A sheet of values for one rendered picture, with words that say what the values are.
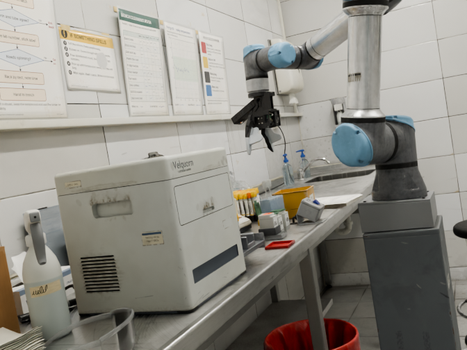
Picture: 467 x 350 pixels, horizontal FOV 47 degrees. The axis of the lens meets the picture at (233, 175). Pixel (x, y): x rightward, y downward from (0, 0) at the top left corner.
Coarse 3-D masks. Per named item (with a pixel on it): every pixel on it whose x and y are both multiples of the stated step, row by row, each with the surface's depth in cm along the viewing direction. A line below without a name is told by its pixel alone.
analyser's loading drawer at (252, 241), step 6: (240, 234) 137; (246, 234) 137; (252, 234) 136; (258, 234) 141; (246, 240) 132; (252, 240) 136; (258, 240) 141; (264, 240) 141; (246, 246) 132; (252, 246) 135; (258, 246) 137; (264, 246) 141; (246, 252) 129
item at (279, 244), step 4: (288, 240) 151; (292, 240) 151; (268, 244) 150; (272, 244) 152; (276, 244) 151; (280, 244) 150; (284, 244) 149; (288, 244) 146; (292, 244) 148; (268, 248) 147; (272, 248) 147; (276, 248) 146; (280, 248) 146; (284, 248) 145
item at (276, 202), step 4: (272, 196) 190; (276, 196) 188; (280, 196) 187; (264, 200) 181; (268, 200) 180; (272, 200) 182; (276, 200) 184; (280, 200) 187; (260, 204) 182; (264, 204) 181; (268, 204) 180; (272, 204) 182; (276, 204) 184; (280, 204) 186; (264, 208) 182; (268, 208) 181; (272, 208) 181; (276, 208) 183; (280, 208) 186; (264, 212) 182
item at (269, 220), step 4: (268, 212) 165; (272, 212) 163; (260, 216) 162; (264, 216) 161; (268, 216) 161; (272, 216) 161; (276, 216) 163; (260, 220) 162; (264, 220) 161; (268, 220) 161; (272, 220) 160; (276, 220) 163; (260, 224) 162; (264, 224) 162; (268, 224) 161; (272, 224) 160; (276, 224) 162; (260, 228) 162
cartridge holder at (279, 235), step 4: (264, 228) 161; (268, 228) 161; (272, 228) 160; (276, 228) 161; (280, 228) 164; (260, 232) 162; (264, 232) 161; (268, 232) 161; (272, 232) 160; (276, 232) 160; (280, 232) 164; (284, 232) 162; (264, 236) 161; (268, 236) 161; (272, 236) 160; (276, 236) 160; (280, 236) 159; (284, 236) 161
